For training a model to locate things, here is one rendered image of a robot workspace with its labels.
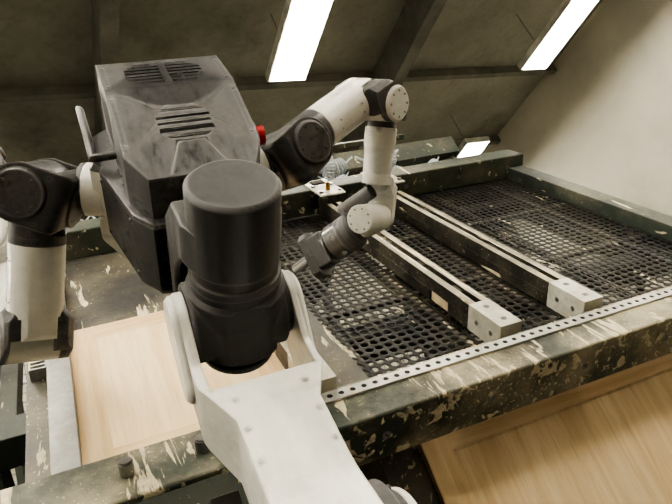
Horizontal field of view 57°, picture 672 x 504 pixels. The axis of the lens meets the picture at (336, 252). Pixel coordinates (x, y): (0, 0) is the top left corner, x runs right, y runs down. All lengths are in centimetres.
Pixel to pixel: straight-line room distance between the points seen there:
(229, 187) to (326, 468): 33
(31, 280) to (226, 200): 51
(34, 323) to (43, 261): 11
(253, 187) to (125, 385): 83
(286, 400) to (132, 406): 68
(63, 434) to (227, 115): 70
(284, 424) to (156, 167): 39
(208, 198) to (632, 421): 138
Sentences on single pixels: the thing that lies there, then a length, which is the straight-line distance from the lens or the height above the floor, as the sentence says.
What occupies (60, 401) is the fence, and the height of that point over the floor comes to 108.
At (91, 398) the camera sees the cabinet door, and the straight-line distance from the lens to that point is 144.
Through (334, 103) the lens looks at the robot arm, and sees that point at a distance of 125.
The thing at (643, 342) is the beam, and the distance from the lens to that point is 163.
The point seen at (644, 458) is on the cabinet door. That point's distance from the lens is 181.
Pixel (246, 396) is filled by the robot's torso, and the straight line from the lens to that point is 75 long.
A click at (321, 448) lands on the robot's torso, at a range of 70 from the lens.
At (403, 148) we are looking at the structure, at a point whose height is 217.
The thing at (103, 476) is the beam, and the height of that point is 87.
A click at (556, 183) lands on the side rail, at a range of 261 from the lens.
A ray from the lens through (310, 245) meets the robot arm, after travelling 149.
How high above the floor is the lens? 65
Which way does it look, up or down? 23 degrees up
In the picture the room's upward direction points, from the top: 22 degrees counter-clockwise
